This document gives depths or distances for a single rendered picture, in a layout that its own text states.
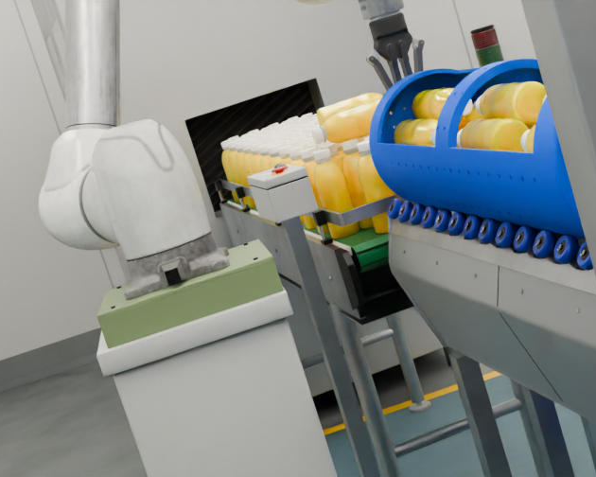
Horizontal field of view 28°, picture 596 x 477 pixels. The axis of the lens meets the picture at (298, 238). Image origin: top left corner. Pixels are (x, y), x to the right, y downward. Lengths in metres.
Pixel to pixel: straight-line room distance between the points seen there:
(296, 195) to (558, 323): 0.94
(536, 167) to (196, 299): 0.58
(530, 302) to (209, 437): 0.56
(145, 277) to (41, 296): 4.76
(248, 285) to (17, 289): 4.88
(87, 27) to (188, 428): 0.76
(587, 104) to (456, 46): 5.79
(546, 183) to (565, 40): 0.69
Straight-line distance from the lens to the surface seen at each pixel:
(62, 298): 6.73
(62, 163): 2.16
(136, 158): 1.97
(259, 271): 1.91
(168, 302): 1.91
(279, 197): 2.62
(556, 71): 1.06
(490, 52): 3.04
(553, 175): 1.67
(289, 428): 1.97
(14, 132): 6.65
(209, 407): 1.95
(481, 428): 2.63
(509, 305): 2.02
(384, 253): 2.64
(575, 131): 1.06
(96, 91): 2.20
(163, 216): 1.96
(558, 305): 1.86
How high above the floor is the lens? 1.39
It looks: 10 degrees down
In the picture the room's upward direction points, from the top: 17 degrees counter-clockwise
